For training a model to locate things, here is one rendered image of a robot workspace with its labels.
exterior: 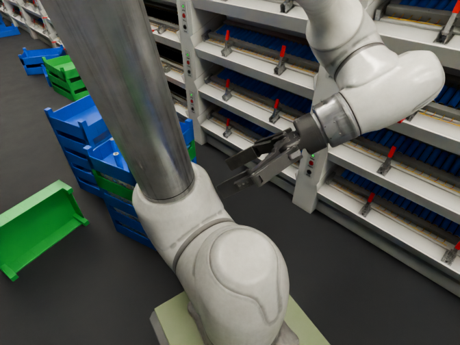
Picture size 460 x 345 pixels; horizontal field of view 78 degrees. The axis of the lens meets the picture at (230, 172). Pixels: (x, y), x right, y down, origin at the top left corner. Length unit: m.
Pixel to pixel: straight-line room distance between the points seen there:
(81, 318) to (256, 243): 0.74
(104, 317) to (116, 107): 0.78
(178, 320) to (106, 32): 0.56
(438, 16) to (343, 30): 0.35
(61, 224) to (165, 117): 0.98
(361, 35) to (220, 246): 0.43
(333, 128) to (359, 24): 0.18
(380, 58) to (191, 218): 0.42
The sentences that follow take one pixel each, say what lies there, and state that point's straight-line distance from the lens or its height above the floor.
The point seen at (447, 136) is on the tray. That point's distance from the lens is 0.89.
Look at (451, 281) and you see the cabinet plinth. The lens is 1.21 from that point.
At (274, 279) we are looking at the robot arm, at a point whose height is 0.51.
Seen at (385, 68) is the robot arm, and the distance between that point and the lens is 0.56.
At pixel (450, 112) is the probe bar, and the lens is 0.91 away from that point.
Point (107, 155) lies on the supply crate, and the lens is 1.04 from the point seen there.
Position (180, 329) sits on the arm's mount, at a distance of 0.69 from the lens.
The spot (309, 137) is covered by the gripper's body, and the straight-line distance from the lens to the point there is 0.54.
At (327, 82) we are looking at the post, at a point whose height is 0.55.
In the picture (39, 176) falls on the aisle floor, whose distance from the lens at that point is 1.65.
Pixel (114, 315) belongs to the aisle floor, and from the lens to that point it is 1.04.
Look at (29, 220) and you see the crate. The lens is 1.25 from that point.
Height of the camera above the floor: 0.90
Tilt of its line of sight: 40 degrees down
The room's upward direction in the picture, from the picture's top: straight up
